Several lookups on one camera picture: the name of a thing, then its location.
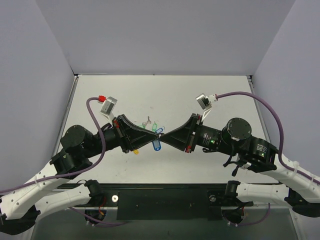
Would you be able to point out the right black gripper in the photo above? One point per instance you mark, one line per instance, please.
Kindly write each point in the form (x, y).
(193, 133)

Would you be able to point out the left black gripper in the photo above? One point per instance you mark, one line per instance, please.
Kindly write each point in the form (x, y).
(120, 135)

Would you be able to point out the blue key tag with ring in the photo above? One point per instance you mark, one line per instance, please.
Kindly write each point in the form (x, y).
(157, 145)

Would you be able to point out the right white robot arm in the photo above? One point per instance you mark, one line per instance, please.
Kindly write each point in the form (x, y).
(296, 187)

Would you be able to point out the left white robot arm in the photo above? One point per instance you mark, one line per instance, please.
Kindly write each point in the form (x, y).
(21, 208)

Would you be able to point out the blue key tag upper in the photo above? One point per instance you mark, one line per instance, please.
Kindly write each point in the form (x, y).
(159, 130)

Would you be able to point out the silver key top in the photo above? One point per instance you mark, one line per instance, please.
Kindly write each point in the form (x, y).
(148, 120)

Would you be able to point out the green key tag right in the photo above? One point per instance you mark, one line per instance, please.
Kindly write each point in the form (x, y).
(154, 127)

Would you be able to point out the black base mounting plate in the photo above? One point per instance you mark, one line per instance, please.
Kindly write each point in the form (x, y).
(170, 201)

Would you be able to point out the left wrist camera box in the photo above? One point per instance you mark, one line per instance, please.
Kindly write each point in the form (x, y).
(107, 109)

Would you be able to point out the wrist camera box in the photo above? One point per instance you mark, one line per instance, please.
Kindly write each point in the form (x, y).
(206, 103)
(107, 109)

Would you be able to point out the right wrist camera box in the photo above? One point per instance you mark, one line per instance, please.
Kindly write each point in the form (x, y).
(206, 103)

